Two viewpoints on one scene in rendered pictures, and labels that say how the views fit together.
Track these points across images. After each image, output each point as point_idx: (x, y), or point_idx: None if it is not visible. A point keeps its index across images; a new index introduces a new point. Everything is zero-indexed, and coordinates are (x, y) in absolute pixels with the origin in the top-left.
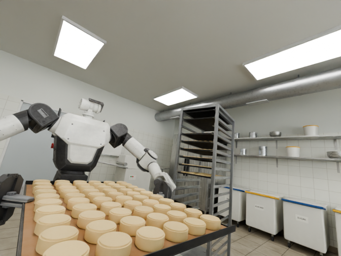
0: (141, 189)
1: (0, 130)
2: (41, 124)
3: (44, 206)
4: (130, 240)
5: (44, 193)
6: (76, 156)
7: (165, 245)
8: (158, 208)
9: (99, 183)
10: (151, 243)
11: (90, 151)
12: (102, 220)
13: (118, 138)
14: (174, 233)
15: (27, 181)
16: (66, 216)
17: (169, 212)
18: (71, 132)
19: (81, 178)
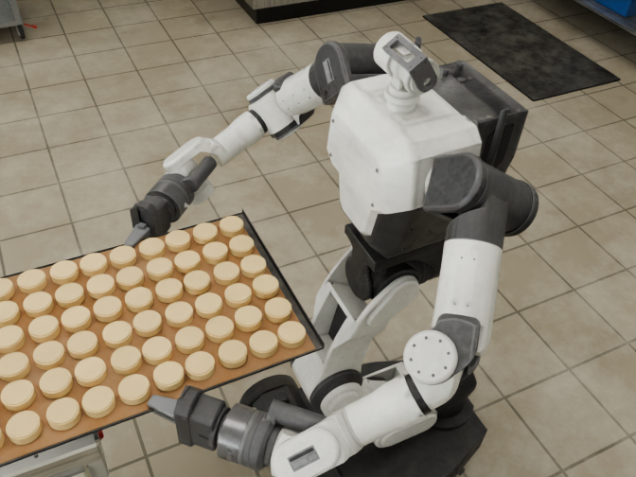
0: (200, 365)
1: (293, 96)
2: (322, 98)
3: (68, 263)
4: None
5: (130, 249)
6: (346, 204)
7: None
8: (47, 371)
9: (238, 291)
10: None
11: (363, 209)
12: (14, 309)
13: (438, 216)
14: None
15: (242, 210)
16: (34, 283)
17: (22, 381)
18: (333, 143)
19: (366, 258)
